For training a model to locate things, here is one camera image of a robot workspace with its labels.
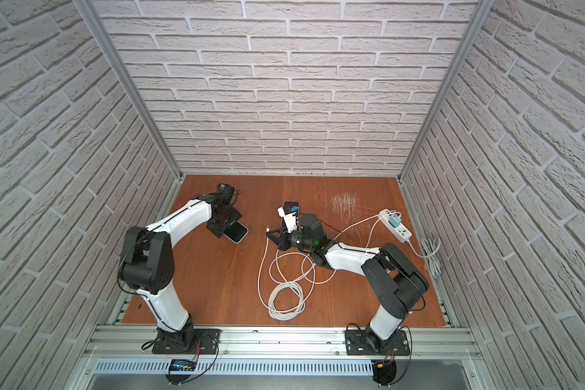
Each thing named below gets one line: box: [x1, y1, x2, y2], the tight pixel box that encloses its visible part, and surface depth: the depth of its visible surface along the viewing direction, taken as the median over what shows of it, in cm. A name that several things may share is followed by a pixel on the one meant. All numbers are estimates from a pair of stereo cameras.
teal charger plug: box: [388, 214, 402, 228], surface depth 97 cm
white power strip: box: [377, 208, 412, 243], surface depth 99 cm
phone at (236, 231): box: [221, 220, 249, 244], surface depth 93 cm
